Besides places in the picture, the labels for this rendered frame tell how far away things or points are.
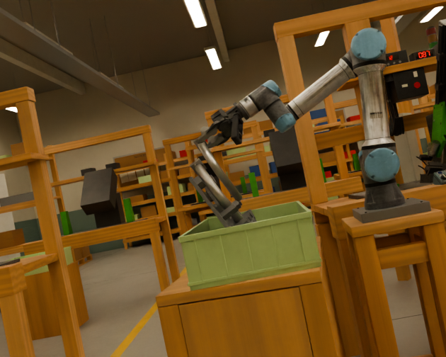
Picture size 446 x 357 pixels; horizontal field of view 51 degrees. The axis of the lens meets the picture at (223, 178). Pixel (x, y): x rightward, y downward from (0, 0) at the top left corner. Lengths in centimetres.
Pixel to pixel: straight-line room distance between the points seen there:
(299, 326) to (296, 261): 19
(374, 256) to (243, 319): 56
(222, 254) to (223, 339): 26
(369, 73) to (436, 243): 64
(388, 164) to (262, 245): 55
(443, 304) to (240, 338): 75
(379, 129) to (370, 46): 29
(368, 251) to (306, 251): 37
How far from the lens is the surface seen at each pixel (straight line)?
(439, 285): 184
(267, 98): 175
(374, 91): 174
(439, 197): 222
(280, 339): 148
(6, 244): 732
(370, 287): 179
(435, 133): 255
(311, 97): 186
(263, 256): 144
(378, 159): 169
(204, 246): 145
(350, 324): 284
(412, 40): 1344
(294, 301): 144
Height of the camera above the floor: 109
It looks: 1 degrees up
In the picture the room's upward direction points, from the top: 12 degrees counter-clockwise
